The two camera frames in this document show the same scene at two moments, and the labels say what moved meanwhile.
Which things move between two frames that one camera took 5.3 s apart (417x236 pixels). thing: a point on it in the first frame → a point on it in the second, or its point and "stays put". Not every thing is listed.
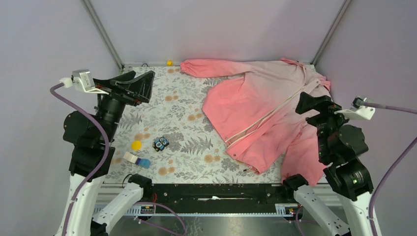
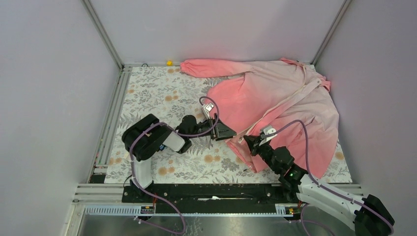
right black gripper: [325, 105] → [253, 142]
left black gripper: [133, 90] → [220, 131]
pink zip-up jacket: [256, 114] stays put
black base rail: [218, 198] stays put
